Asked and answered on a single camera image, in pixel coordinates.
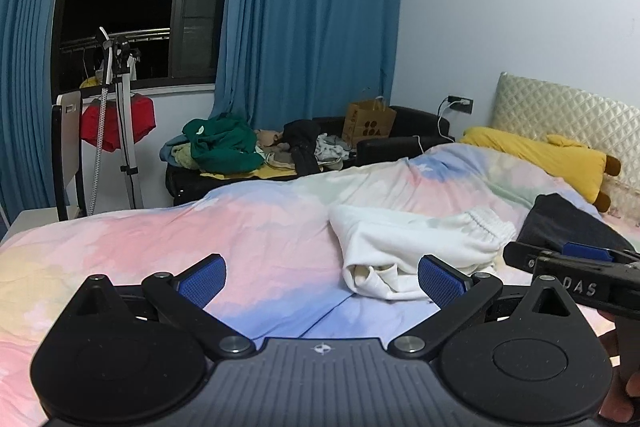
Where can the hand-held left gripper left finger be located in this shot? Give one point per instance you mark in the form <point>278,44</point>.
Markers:
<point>202,279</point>

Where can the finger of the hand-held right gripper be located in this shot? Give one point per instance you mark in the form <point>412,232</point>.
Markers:
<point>522,257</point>
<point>585,252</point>

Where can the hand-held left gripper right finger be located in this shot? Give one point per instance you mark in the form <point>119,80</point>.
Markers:
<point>440,279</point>

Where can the white pants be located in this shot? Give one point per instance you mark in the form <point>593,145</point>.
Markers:
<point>400,237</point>

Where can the pile of mixed clothes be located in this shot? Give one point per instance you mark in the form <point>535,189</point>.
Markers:
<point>177,157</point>

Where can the person's right hand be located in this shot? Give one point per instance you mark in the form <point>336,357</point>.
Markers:
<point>625,387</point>

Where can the dark cloth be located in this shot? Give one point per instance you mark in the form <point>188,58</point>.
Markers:
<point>565,222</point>

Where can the pastel bed duvet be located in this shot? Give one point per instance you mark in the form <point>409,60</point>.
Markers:
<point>200,227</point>

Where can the yellow plush pillow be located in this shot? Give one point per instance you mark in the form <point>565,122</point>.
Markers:
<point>540,152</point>

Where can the green garment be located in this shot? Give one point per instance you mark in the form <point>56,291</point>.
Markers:
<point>225,147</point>

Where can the black sofa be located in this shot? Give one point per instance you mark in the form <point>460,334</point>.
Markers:
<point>390,149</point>

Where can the quilted cream headboard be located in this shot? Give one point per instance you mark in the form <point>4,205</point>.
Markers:
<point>575,107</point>

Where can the tan cloth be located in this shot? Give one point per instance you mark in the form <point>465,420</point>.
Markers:
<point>270,138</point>

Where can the black garment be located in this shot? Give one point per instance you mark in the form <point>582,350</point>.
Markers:
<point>302,147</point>

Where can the silver steamer stand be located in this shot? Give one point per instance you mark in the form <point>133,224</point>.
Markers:
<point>125,132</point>

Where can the brown paper bag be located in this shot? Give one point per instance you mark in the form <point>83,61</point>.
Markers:
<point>370,127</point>

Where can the white patterned cloth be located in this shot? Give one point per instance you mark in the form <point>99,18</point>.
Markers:
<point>332,149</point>

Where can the red garment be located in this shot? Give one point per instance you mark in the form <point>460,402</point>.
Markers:
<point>140,122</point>

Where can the white side table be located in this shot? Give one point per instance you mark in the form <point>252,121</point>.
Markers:
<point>25,223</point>

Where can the metal balcony railing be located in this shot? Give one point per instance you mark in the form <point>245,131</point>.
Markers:
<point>150,36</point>

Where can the bedside wall socket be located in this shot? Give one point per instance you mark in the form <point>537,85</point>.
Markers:
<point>462,104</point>

